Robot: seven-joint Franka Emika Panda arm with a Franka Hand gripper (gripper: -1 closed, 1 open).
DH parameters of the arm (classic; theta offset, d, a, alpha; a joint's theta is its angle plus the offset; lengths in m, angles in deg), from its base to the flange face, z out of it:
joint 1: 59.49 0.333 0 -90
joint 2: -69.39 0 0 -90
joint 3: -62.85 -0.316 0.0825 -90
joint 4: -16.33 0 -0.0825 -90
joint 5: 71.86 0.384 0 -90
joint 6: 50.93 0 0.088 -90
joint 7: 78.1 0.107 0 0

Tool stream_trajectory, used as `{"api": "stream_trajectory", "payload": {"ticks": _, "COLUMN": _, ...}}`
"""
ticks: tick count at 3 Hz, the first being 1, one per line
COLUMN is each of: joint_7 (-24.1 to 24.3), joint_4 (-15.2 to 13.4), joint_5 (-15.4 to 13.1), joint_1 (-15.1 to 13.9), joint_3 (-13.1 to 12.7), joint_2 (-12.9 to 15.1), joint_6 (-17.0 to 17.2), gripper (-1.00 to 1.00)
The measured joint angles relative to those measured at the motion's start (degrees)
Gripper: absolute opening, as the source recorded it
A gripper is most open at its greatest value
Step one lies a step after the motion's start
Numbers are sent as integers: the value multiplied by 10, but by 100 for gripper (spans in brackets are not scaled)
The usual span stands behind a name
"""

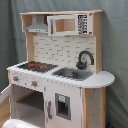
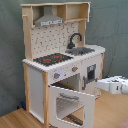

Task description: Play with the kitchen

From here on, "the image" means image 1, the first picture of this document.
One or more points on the right red stove knob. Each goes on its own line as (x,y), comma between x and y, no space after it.
(34,83)

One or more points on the left red stove knob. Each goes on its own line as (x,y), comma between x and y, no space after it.
(15,78)

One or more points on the white oven door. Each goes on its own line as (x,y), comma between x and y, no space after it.
(6,93)

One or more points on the red stove knob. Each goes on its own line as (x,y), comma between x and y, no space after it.
(15,78)
(34,83)

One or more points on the white toy microwave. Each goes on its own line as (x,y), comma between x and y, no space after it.
(65,25)

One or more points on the black toy faucet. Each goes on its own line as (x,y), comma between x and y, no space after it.
(82,64)

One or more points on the grey range hood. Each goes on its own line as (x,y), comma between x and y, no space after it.
(38,25)

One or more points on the black toy stovetop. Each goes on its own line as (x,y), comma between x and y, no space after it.
(37,66)

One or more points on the wooden toy kitchen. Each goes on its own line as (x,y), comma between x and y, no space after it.
(27,102)

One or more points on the grey toy sink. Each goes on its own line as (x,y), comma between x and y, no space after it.
(73,74)

